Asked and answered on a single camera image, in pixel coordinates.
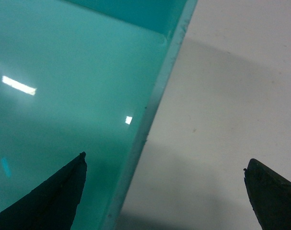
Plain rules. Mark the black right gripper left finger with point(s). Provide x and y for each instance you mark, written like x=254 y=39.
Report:
x=53 y=204

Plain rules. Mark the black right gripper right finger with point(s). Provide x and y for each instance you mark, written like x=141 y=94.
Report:
x=270 y=196

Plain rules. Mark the teal plastic tray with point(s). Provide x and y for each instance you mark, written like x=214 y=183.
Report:
x=83 y=76

